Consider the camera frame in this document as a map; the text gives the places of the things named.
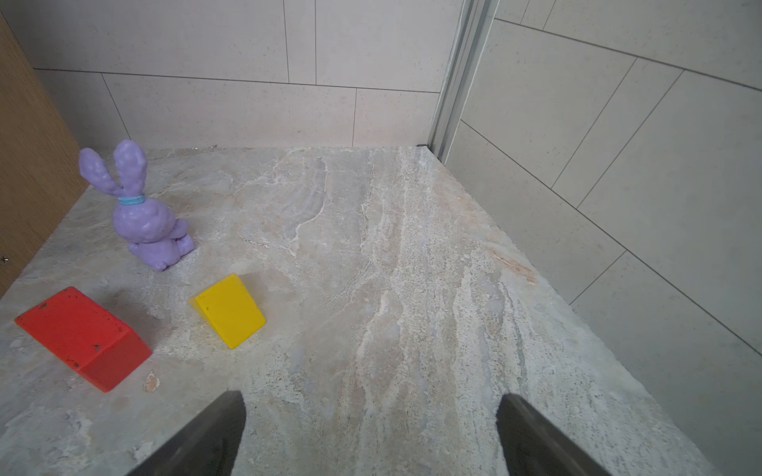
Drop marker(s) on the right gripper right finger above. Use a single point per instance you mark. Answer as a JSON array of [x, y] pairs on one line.
[[532, 445]]

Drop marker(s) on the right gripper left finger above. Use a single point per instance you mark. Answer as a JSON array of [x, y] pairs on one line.
[[207, 445]]

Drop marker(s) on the red toy block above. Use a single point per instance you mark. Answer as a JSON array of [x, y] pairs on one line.
[[93, 342]]

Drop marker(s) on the yellow toy block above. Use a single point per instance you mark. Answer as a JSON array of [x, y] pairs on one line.
[[230, 310]]

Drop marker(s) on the purple toy figure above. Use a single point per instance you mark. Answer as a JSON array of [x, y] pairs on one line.
[[151, 229]]

